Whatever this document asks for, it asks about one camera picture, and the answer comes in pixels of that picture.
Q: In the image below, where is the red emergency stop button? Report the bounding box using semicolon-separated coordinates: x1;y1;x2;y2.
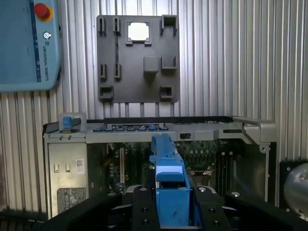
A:
33;2;54;23

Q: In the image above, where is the grey case handle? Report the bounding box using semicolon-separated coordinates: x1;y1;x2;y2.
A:
232;116;277;145

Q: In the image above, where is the blue case latch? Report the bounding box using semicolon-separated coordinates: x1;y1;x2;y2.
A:
62;116;74;133

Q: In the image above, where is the dark grey parts rack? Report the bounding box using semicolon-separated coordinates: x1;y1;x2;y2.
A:
96;14;180;103

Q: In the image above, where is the blue-grey teach pendant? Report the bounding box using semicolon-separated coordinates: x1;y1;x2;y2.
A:
0;0;62;92

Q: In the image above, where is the green motherboard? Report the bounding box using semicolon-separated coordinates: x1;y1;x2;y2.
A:
88;141;241;193

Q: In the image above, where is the grey power supply unit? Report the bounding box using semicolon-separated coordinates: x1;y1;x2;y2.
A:
47;141;89;217

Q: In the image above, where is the silver CPU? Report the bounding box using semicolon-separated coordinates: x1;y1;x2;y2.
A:
127;22;150;41

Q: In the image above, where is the grey open PC case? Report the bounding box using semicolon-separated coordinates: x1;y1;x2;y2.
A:
42;112;277;219

